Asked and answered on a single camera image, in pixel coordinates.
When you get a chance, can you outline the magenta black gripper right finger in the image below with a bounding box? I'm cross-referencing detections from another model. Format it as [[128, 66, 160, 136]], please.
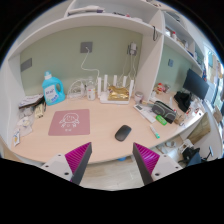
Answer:
[[133, 143, 182, 185]]

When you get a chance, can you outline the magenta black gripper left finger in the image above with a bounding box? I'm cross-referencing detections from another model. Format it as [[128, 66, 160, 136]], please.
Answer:
[[41, 142, 92, 185]]

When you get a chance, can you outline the pink mouse pad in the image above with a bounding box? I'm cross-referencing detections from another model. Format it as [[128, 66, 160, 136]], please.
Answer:
[[48, 109, 90, 136]]

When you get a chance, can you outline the black computer mouse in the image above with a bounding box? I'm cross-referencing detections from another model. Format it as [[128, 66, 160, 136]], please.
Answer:
[[115, 125, 131, 142]]

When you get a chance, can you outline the black computer monitor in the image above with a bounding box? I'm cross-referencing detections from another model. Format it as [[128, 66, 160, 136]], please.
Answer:
[[183, 69, 209, 100]]

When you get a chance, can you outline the white tube with green cap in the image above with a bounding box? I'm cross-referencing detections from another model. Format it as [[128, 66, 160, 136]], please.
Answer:
[[150, 125, 160, 139]]

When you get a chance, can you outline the black office chair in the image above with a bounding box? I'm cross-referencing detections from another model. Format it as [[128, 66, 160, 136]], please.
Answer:
[[182, 147, 214, 166]]

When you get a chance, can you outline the green small box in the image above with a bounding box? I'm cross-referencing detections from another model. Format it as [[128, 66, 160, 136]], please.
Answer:
[[156, 115, 167, 126]]

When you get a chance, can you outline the white remote keypad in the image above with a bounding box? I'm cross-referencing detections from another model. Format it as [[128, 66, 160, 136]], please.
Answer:
[[134, 104, 156, 123]]

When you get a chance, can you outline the grey pencil case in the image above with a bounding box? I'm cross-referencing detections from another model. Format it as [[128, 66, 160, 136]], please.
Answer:
[[152, 101, 176, 123]]

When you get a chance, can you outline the small packet at desk edge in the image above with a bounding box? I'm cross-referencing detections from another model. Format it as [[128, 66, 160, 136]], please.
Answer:
[[13, 129, 20, 146]]

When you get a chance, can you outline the pile of snack packets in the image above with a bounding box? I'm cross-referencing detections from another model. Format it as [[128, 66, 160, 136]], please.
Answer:
[[16, 94, 46, 136]]

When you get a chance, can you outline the blue detergent bottle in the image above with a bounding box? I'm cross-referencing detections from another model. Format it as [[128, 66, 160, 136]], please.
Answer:
[[42, 71, 65, 106]]

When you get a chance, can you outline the grey cup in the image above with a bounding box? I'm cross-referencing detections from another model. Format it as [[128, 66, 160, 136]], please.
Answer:
[[134, 91, 143, 103]]

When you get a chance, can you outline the black bag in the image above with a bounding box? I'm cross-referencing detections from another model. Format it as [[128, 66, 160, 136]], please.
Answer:
[[174, 91, 191, 112]]

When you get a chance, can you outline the white small jar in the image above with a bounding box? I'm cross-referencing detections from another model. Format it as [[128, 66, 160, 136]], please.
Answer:
[[87, 85, 96, 101]]

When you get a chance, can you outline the white wifi router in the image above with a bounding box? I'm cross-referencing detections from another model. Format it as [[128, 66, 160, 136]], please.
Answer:
[[97, 75, 134, 105]]

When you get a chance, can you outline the gold foil bag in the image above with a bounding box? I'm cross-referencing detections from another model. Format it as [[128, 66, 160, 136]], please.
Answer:
[[108, 86, 129, 101]]

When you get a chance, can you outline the white cable bundle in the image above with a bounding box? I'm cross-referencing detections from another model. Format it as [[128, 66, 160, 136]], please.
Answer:
[[66, 78, 88, 100]]

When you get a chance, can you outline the grey left wall plate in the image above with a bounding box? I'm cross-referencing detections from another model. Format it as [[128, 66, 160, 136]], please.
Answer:
[[20, 58, 32, 72]]

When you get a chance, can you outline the grey wall socket plate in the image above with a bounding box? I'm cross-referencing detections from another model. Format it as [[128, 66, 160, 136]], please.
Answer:
[[80, 42, 93, 53]]

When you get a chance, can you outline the white power adapter on wall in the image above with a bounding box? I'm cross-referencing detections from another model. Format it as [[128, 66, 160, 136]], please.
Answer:
[[129, 42, 137, 55]]

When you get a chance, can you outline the white wall shelf unit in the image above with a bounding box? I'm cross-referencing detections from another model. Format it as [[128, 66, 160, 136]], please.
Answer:
[[2, 0, 202, 105]]

